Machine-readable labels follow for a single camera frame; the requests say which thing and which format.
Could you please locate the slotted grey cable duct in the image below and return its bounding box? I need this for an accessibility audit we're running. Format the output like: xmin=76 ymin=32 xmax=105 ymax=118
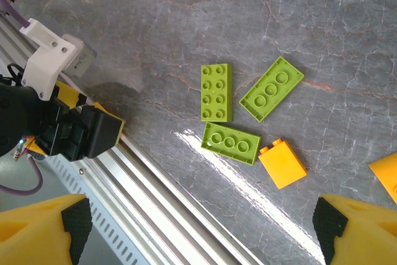
xmin=46 ymin=153 xmax=140 ymax=265

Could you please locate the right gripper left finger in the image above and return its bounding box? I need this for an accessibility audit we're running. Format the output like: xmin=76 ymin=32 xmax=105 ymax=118
xmin=0 ymin=193 xmax=93 ymax=265

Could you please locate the orange lego brick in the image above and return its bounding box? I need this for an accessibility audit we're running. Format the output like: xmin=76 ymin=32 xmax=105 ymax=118
xmin=257 ymin=138 xmax=308 ymax=191
xmin=368 ymin=152 xmax=397 ymax=205

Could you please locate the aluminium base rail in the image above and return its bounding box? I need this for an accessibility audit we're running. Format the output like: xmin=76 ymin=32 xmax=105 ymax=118
xmin=0 ymin=18 xmax=261 ymax=265

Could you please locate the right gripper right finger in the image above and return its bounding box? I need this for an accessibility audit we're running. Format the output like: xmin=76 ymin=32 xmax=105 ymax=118
xmin=312 ymin=193 xmax=397 ymax=265

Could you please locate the grey metal panel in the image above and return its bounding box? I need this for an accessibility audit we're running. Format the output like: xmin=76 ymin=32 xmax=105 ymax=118
xmin=0 ymin=153 xmax=125 ymax=265

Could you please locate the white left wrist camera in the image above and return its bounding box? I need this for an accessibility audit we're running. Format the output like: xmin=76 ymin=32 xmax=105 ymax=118
xmin=19 ymin=18 xmax=97 ymax=102

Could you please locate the small circuit board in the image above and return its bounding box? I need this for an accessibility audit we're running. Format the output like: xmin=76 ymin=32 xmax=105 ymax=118
xmin=14 ymin=136 xmax=47 ymax=162

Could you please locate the green lego brick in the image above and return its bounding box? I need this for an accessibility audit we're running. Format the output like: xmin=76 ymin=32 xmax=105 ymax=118
xmin=238 ymin=56 xmax=305 ymax=123
xmin=200 ymin=63 xmax=234 ymax=122
xmin=200 ymin=122 xmax=262 ymax=166

